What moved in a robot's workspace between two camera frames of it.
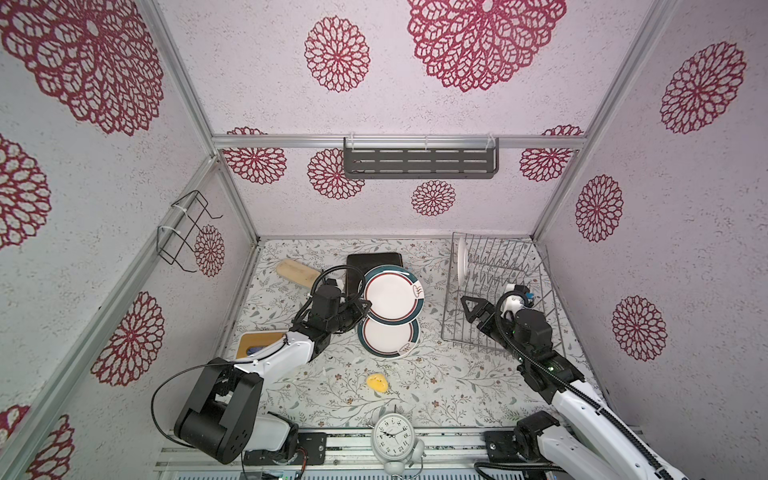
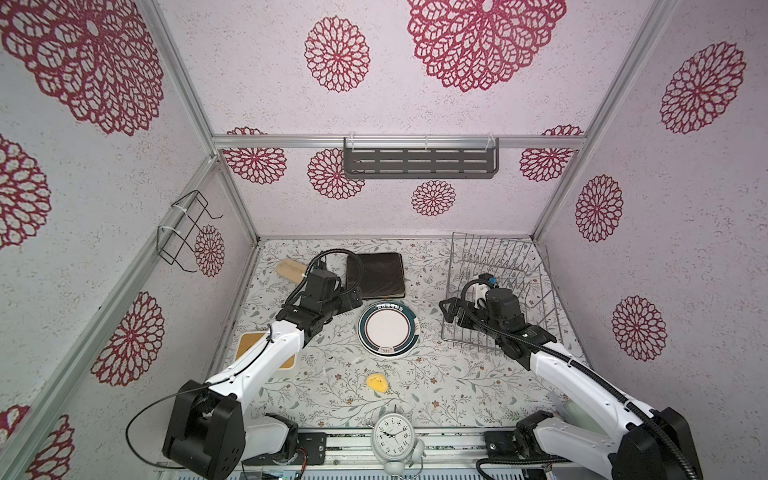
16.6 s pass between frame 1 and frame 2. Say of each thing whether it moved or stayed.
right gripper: moved
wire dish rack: stayed
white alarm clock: stayed
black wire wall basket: stayed
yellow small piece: stayed
